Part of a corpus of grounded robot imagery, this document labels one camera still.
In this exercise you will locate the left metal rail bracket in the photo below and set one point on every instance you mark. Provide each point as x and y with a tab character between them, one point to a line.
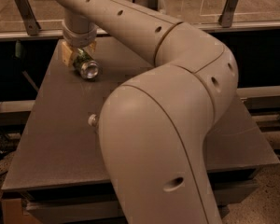
31	25

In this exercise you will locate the clear plastic water bottle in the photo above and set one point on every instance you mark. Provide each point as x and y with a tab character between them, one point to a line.
93	120

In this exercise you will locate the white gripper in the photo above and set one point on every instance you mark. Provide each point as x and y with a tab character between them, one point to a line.
78	36

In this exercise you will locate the green soda can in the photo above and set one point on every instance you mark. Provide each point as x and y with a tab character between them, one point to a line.
87	67

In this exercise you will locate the right metal rail bracket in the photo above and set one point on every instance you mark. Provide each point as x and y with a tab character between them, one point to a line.
226	18

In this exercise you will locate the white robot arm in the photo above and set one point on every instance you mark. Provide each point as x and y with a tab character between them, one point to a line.
153	126

